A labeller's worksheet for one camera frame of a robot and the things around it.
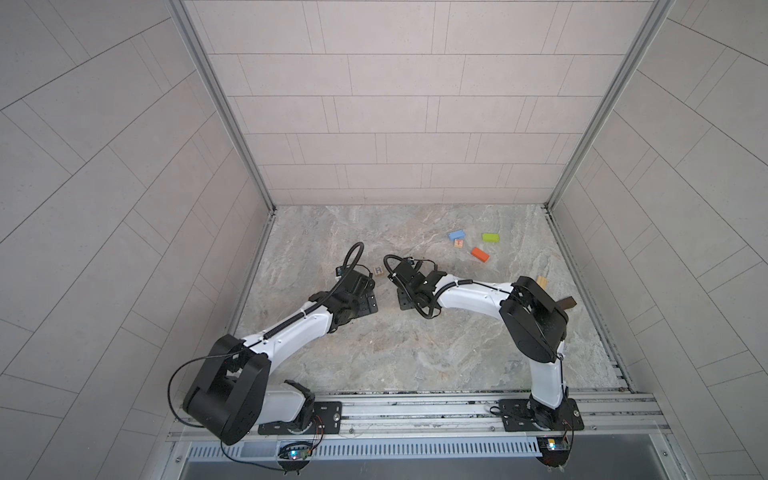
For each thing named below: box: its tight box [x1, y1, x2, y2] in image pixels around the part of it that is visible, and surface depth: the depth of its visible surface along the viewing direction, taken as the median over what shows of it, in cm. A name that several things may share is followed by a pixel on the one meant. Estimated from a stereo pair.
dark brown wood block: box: [555, 296, 577, 310], surface depth 91 cm
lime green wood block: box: [482, 233, 500, 243], surface depth 111 cm
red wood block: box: [470, 247, 490, 263], surface depth 104 cm
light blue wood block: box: [448, 230, 466, 241], surface depth 111 cm
